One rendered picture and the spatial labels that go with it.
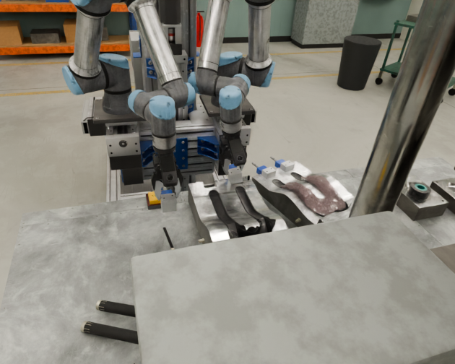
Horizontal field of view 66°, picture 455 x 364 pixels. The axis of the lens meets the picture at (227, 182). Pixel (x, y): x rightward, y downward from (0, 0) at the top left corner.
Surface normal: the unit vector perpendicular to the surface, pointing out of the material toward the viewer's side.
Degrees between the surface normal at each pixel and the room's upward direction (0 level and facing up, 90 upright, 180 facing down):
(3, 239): 0
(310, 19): 90
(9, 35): 90
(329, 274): 0
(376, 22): 90
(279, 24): 90
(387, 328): 0
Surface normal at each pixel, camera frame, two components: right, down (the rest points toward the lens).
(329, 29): 0.31, 0.58
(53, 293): 0.06, -0.81
